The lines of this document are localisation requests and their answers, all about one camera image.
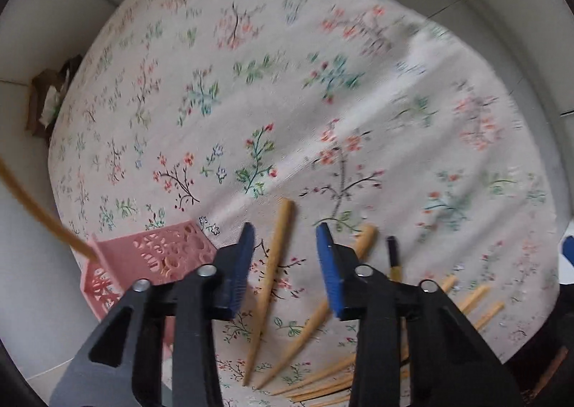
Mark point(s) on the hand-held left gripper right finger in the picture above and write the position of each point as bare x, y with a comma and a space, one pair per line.
329, 272

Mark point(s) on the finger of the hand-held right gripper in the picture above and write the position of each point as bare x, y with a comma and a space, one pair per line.
568, 254

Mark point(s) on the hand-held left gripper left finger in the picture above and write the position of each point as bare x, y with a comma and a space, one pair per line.
237, 272

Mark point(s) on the bunch of wooden chopsticks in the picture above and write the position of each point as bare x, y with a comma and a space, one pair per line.
269, 281

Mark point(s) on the black chopstick with gold band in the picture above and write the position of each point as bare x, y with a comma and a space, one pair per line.
393, 254

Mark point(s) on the pink perforated utensil holder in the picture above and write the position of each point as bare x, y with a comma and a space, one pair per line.
148, 250

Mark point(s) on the long single wooden chopstick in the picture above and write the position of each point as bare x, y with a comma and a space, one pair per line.
45, 218

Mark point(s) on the floral tablecloth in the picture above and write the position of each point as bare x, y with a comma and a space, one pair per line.
269, 97

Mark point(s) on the brown cardboard box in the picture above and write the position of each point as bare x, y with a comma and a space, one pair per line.
45, 93

